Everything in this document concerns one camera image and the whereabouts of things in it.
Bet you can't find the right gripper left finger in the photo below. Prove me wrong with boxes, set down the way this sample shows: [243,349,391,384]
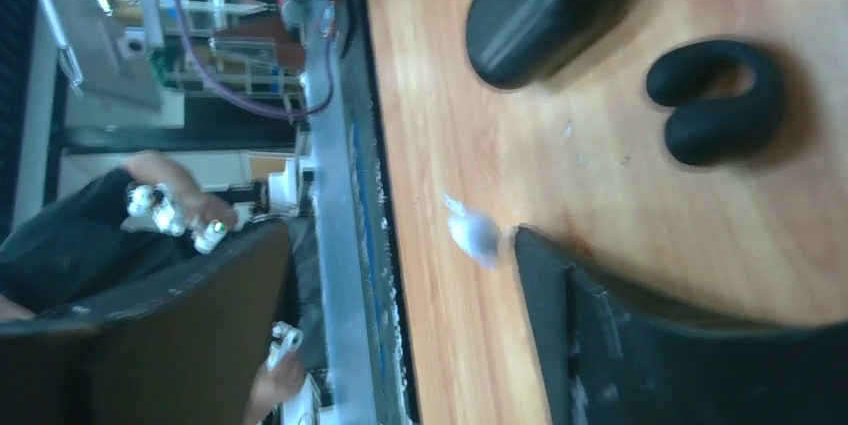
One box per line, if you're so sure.
[1,220,289,424]

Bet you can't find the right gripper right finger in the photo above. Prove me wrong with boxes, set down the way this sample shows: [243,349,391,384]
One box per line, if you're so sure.
[513,226,847,424]

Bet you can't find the white earbud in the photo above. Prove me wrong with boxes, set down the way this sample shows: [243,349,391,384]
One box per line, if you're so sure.
[443,193,504,269]

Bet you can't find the black earbud charging case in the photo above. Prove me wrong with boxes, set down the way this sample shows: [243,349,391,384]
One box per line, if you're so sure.
[465,0,628,91]

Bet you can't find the person hand in background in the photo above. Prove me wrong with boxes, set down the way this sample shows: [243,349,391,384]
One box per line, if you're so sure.
[121,150,239,233]

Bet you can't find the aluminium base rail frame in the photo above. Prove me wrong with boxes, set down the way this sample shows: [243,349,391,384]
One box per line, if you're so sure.
[304,0,419,424]

